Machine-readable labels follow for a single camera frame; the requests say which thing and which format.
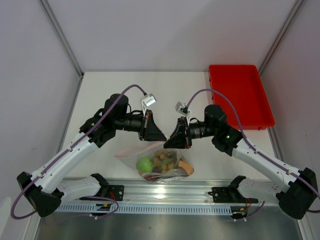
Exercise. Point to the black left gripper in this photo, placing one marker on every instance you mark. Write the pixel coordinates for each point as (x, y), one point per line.
(149, 131)

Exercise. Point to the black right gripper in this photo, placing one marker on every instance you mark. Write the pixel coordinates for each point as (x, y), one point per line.
(178, 140)

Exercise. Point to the brown longan fruit bunch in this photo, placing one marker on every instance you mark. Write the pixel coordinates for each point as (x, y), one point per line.
(165, 161)

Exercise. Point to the green custard apple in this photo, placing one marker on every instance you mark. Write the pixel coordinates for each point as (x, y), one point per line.
(145, 165)

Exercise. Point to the clear pink-dotted zip bag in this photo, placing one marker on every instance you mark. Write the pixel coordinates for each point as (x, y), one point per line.
(130, 156)

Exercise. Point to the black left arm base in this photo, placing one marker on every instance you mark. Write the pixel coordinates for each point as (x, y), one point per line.
(112, 191)

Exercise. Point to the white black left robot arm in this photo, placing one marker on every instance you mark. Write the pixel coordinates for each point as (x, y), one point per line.
(45, 189)

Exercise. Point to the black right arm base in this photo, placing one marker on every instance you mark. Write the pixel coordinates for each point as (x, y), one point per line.
(226, 195)

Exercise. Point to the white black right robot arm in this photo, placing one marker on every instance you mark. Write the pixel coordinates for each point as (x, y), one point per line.
(292, 189)

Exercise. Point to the red plastic bin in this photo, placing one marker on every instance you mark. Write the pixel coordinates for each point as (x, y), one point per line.
(245, 99)

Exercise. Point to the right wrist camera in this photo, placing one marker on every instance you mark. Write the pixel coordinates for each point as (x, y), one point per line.
(182, 109)

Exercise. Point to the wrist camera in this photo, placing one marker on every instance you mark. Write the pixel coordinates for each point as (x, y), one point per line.
(182, 109)
(146, 101)

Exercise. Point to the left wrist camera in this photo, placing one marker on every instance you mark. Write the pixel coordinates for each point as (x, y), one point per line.
(146, 101)

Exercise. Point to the aluminium front rail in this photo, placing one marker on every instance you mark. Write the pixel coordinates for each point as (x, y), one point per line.
(143, 191)

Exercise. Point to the white slotted cable duct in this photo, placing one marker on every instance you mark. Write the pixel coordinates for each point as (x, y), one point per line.
(158, 209)

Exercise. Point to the aluminium corner post left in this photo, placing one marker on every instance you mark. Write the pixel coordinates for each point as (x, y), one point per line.
(53, 21)

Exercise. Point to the aluminium corner post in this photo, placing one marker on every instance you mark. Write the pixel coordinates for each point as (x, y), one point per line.
(53, 21)
(289, 20)

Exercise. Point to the aluminium corner post right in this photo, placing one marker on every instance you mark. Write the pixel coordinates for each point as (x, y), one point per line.
(289, 20)

